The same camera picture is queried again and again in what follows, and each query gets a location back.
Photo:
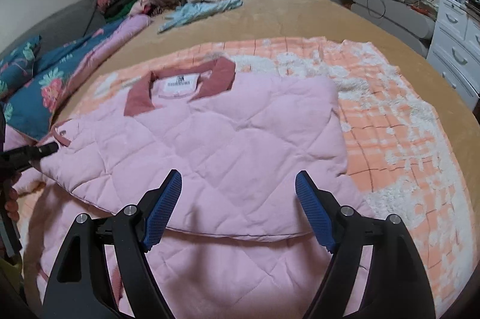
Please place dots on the orange plaid bear blanket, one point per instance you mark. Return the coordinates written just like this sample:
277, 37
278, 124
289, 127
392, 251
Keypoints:
399, 157

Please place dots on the pink quilted jacket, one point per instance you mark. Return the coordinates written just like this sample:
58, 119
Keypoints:
238, 141

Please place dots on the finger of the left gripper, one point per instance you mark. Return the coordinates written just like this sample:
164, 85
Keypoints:
18, 160

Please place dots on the grey vanity table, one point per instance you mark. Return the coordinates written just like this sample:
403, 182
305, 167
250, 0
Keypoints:
406, 24

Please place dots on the tan bed cover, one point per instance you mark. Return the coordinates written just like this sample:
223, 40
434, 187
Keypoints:
262, 19

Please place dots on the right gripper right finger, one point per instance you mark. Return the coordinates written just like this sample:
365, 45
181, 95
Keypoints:
375, 270

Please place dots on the white drawer chest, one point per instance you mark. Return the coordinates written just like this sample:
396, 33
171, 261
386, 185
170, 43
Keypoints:
454, 49

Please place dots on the grey headboard cushion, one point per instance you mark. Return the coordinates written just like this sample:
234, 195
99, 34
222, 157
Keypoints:
73, 22

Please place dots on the person left hand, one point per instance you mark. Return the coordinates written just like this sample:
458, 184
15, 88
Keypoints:
12, 196

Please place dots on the blue floral pillow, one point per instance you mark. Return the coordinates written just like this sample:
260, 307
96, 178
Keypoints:
17, 66

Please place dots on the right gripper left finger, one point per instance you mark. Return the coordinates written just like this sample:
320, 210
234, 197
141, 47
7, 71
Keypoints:
101, 270

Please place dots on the light blue garment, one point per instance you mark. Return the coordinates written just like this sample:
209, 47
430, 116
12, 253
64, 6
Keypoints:
192, 12

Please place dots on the blue floral pink quilt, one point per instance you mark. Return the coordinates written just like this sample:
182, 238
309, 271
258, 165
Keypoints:
30, 111

